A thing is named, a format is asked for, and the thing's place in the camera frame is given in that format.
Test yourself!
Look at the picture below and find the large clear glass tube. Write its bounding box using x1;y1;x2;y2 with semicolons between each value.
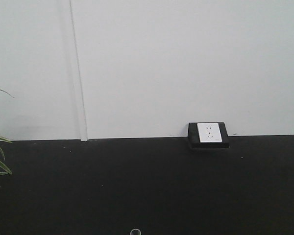
130;228;142;235

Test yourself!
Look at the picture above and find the black socket housing box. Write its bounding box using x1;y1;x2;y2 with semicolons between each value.
187;122;230;149

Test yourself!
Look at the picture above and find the white power socket plate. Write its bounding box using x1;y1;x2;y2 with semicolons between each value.
197;122;222;143

